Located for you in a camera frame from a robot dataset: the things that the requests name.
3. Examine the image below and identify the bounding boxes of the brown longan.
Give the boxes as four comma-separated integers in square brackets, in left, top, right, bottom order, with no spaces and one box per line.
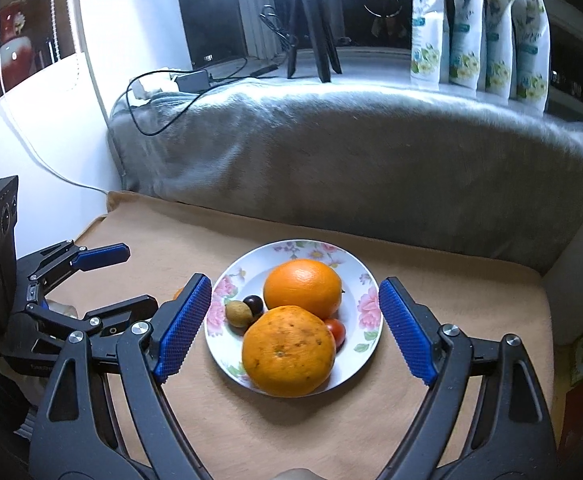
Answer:
[226,300,254,328]

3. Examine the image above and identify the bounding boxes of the dark plum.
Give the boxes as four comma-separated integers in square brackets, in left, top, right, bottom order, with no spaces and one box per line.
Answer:
[243,295,264,318]

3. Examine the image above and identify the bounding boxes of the large spotted orange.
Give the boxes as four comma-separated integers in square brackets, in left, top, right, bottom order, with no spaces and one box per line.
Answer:
[242,306,336,398]

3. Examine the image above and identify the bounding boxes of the red tomato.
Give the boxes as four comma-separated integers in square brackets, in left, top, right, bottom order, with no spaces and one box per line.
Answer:
[324,318,347,350]

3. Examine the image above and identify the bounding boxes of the small mandarin orange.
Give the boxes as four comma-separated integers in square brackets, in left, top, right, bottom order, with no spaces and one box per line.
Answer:
[172,286,184,300]

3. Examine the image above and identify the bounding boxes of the beige blanket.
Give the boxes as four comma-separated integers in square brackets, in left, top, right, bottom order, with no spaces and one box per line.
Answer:
[53,192,554,479]

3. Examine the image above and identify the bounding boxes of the smooth orange on plate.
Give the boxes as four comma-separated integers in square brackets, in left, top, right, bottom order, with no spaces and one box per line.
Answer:
[262,259,342,320]

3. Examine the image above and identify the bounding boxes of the floral white plate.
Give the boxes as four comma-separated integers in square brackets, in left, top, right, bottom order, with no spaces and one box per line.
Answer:
[204,240,383,398]

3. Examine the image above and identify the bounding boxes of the power adapter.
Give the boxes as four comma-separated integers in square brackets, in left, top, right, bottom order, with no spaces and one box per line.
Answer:
[174,70,211,93]

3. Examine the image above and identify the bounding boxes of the grey cushion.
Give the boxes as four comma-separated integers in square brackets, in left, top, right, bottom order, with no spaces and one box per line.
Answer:
[109,79,583,272]

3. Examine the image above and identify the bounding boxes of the black tripod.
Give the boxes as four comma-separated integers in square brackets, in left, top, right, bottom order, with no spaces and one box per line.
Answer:
[287,0,342,84]

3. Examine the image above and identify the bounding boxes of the refill pouch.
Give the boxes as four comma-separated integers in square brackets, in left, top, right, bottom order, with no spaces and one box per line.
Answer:
[411,0,444,84]
[449,0,483,90]
[512,0,551,112]
[483,0,515,99]

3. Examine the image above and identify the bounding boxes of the white cable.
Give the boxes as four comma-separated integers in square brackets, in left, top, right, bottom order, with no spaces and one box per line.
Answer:
[0,104,111,195]

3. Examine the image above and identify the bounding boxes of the black cable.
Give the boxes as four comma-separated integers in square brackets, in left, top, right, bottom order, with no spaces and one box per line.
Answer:
[126,56,278,137]

